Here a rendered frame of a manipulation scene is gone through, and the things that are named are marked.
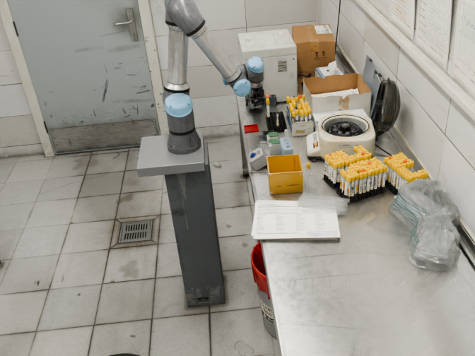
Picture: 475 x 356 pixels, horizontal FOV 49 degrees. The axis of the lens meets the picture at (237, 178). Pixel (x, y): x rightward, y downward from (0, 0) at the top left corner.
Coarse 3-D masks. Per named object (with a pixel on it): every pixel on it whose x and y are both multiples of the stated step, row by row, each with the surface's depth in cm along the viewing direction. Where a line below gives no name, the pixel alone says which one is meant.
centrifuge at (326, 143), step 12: (324, 120) 230; (336, 120) 234; (348, 120) 233; (360, 120) 229; (324, 132) 222; (372, 132) 220; (312, 144) 229; (324, 144) 219; (336, 144) 217; (348, 144) 217; (360, 144) 216; (372, 144) 218; (312, 156) 225; (372, 156) 221
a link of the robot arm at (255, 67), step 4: (248, 60) 235; (252, 60) 234; (256, 60) 234; (260, 60) 234; (248, 64) 234; (252, 64) 233; (256, 64) 233; (260, 64) 233; (248, 68) 235; (252, 68) 233; (256, 68) 233; (260, 68) 233; (248, 72) 235; (252, 72) 235; (256, 72) 235; (260, 72) 235; (248, 76) 236; (252, 76) 237; (256, 76) 237; (260, 76) 238; (252, 80) 240; (256, 80) 240; (260, 80) 241
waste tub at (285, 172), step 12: (276, 156) 212; (288, 156) 212; (276, 168) 215; (288, 168) 216; (300, 168) 206; (276, 180) 203; (288, 180) 204; (300, 180) 204; (276, 192) 207; (288, 192) 207; (300, 192) 207
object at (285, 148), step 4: (280, 140) 223; (284, 140) 223; (288, 140) 222; (280, 144) 224; (284, 144) 220; (288, 144) 219; (280, 148) 226; (284, 148) 217; (288, 148) 216; (292, 148) 216; (280, 152) 227; (284, 152) 217; (288, 152) 217; (292, 152) 217
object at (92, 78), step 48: (0, 0) 357; (48, 0) 360; (96, 0) 362; (144, 0) 364; (48, 48) 378; (96, 48) 380; (144, 48) 383; (48, 96) 397; (96, 96) 400; (144, 96) 403; (48, 144) 419; (96, 144) 422
